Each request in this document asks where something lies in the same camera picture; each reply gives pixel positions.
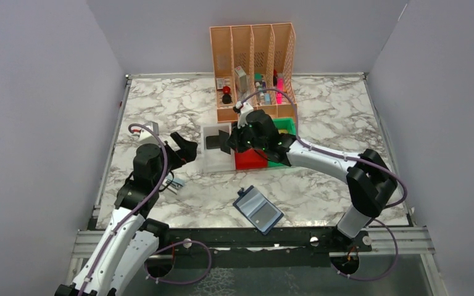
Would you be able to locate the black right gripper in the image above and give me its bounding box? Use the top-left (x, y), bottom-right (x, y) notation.
top-left (227, 118), bottom-right (267, 154)

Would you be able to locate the grey card from holder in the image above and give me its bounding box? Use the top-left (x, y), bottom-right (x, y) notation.
top-left (204, 135), bottom-right (220, 150)

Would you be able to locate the navy blue card holder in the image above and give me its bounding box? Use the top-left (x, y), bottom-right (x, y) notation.
top-left (233, 186), bottom-right (284, 235)

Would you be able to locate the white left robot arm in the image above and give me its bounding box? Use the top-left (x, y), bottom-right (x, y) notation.
top-left (55, 132), bottom-right (198, 295)

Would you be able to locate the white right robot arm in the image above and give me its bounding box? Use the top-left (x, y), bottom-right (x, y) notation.
top-left (227, 110), bottom-right (398, 251)

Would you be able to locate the red plastic bin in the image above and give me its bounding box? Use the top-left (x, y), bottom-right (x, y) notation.
top-left (231, 120), bottom-right (269, 170)

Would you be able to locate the white plastic bin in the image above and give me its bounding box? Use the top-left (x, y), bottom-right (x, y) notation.
top-left (201, 123), bottom-right (236, 173)

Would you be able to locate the light blue stapler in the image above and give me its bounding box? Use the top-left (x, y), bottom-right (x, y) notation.
top-left (165, 175), bottom-right (185, 194)

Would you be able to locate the red and black stamp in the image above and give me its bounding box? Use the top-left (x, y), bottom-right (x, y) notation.
top-left (222, 86), bottom-right (232, 104)

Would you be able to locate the green plastic bin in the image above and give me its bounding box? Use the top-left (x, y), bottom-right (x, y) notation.
top-left (258, 118), bottom-right (296, 168)

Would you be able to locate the white box in organizer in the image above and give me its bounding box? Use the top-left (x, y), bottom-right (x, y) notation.
top-left (234, 66), bottom-right (247, 93)

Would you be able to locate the pink highlighter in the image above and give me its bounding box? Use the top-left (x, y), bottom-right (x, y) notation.
top-left (274, 78), bottom-right (284, 105)

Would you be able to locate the peach desk file organizer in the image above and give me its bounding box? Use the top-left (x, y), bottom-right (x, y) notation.
top-left (209, 22), bottom-right (296, 123)

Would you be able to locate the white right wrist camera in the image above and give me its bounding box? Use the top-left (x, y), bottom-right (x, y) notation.
top-left (234, 101), bottom-right (254, 128)

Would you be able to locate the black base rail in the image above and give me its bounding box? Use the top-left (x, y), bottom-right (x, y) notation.
top-left (146, 226), bottom-right (372, 271)

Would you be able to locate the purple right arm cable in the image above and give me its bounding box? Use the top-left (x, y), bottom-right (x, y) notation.
top-left (233, 88), bottom-right (408, 282)

